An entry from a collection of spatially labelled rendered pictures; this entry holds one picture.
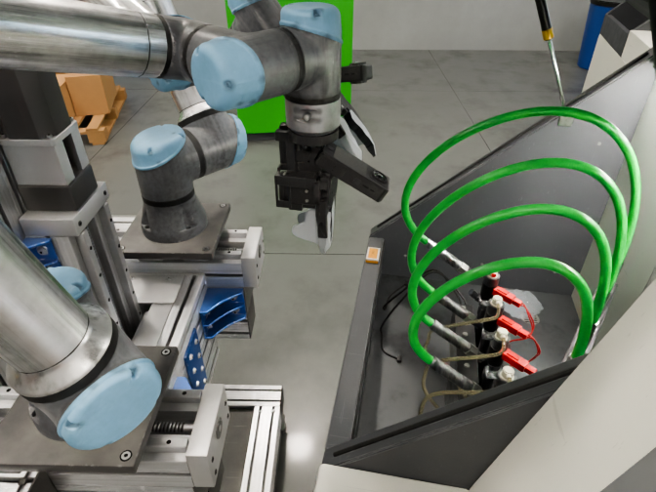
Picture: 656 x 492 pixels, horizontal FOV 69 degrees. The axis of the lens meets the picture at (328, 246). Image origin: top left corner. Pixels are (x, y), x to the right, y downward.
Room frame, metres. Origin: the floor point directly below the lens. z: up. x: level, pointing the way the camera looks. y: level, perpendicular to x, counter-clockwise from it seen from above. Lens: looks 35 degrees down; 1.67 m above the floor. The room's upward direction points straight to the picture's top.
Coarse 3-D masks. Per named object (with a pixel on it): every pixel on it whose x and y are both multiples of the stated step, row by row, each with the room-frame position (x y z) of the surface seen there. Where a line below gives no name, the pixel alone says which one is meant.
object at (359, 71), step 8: (352, 64) 0.82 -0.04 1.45; (360, 64) 0.81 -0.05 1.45; (368, 64) 0.82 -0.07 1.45; (344, 72) 0.81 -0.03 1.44; (352, 72) 0.81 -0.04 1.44; (360, 72) 0.80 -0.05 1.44; (368, 72) 0.81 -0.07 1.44; (344, 80) 0.81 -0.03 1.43; (352, 80) 0.80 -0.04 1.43; (360, 80) 0.80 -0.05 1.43
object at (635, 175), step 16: (512, 112) 0.71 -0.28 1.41; (528, 112) 0.70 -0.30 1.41; (544, 112) 0.69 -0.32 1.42; (560, 112) 0.69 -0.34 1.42; (576, 112) 0.69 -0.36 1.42; (480, 128) 0.71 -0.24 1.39; (608, 128) 0.68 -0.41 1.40; (448, 144) 0.72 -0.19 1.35; (624, 144) 0.67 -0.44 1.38; (432, 160) 0.72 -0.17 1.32; (416, 176) 0.73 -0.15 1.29; (624, 256) 0.66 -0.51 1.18
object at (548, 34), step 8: (536, 0) 1.01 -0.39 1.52; (544, 0) 1.00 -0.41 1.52; (544, 8) 1.00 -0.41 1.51; (544, 16) 1.00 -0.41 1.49; (544, 24) 1.00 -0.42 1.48; (544, 32) 1.00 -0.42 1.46; (552, 32) 1.00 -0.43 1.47; (544, 40) 1.00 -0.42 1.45; (552, 48) 1.00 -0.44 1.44; (552, 56) 0.99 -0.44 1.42; (560, 88) 0.99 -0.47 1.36; (560, 96) 0.98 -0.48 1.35; (560, 120) 0.98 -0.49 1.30; (568, 120) 0.98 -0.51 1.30
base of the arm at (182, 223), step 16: (192, 192) 0.97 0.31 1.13; (144, 208) 0.93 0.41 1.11; (160, 208) 0.91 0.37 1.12; (176, 208) 0.92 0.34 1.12; (192, 208) 0.95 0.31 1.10; (144, 224) 0.93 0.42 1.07; (160, 224) 0.90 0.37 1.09; (176, 224) 0.91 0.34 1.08; (192, 224) 0.93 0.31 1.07; (160, 240) 0.90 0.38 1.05; (176, 240) 0.90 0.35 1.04
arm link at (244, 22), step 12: (228, 0) 0.91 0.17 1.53; (240, 0) 0.89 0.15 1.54; (252, 0) 0.88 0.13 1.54; (264, 0) 0.89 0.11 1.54; (276, 0) 0.91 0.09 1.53; (240, 12) 0.89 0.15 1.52; (252, 12) 0.88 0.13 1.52; (264, 12) 0.88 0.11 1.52; (276, 12) 0.88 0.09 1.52; (240, 24) 0.89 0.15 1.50; (252, 24) 0.87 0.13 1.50; (264, 24) 0.87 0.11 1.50; (276, 24) 0.87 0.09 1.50
